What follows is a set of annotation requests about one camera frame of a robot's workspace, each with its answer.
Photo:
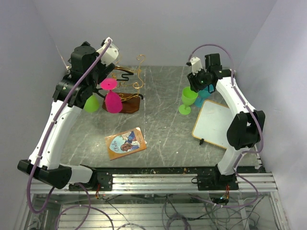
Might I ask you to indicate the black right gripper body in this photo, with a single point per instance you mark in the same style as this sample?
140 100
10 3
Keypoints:
199 80

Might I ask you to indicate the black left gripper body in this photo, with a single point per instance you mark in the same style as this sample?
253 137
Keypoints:
103 71

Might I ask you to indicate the pink plastic wine glass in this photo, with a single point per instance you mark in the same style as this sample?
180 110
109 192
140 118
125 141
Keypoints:
112 100

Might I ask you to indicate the light green plastic wine glass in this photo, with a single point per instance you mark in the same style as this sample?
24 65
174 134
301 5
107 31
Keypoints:
92 104

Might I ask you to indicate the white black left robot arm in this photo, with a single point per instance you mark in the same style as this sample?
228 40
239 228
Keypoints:
88 68

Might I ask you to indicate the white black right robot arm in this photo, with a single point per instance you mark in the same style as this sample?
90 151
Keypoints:
245 129

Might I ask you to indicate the blue plastic wine glass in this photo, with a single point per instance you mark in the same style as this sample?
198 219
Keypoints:
202 95

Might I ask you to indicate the small framed whiteboard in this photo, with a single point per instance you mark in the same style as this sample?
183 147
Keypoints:
212 124

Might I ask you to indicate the Othello picture book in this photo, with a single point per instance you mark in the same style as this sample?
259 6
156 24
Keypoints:
125 143

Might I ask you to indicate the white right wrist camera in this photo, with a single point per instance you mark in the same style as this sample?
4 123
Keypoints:
195 64

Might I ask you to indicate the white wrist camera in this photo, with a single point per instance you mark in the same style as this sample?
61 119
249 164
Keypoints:
111 53
195 64

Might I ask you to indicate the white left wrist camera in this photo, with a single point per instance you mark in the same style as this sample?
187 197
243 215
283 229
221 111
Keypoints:
111 53

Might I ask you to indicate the gold wire wine glass rack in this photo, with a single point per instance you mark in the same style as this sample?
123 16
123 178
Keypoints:
130 78

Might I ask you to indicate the aluminium extrusion rail base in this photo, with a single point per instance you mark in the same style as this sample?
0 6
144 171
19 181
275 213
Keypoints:
183 184

